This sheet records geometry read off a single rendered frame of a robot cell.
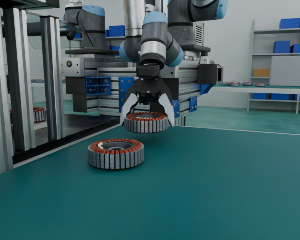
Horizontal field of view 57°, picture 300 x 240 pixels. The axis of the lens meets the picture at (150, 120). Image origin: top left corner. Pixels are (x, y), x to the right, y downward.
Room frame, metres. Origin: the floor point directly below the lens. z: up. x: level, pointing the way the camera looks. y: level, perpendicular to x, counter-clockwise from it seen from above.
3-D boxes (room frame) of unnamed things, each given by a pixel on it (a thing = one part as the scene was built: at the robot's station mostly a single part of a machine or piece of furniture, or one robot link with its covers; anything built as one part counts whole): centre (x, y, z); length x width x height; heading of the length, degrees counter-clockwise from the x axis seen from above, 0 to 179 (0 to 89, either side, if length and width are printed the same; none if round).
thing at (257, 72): (6.41, -2.57, 0.87); 0.40 x 0.36 x 0.17; 159
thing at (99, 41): (1.54, 0.30, 1.09); 0.15 x 0.15 x 0.10
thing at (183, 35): (1.30, -0.14, 1.09); 0.15 x 0.15 x 0.10
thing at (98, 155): (0.54, 0.07, 0.77); 0.11 x 0.11 x 0.04
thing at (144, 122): (0.70, 0.01, 0.80); 0.11 x 0.11 x 0.04
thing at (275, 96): (6.27, -2.92, 0.38); 0.42 x 0.36 x 0.21; 160
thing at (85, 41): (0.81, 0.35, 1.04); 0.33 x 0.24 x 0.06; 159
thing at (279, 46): (6.28, -2.89, 1.41); 0.42 x 0.28 x 0.26; 161
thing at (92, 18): (1.55, 0.30, 1.20); 0.13 x 0.12 x 0.14; 53
